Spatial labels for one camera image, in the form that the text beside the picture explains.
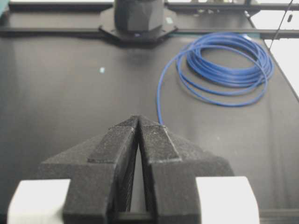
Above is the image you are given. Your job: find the black frame rail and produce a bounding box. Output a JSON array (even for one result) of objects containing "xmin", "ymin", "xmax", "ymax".
[{"xmin": 0, "ymin": 0, "xmax": 299, "ymax": 42}]

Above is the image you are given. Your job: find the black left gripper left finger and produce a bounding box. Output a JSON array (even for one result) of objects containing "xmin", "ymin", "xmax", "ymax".
[{"xmin": 37, "ymin": 114, "xmax": 140, "ymax": 224}]

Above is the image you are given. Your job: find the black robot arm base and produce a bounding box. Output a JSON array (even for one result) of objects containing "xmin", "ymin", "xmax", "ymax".
[{"xmin": 99, "ymin": 0, "xmax": 178, "ymax": 43}]

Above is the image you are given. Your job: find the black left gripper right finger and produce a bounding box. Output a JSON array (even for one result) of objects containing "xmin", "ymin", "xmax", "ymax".
[{"xmin": 138, "ymin": 116, "xmax": 234, "ymax": 224}]

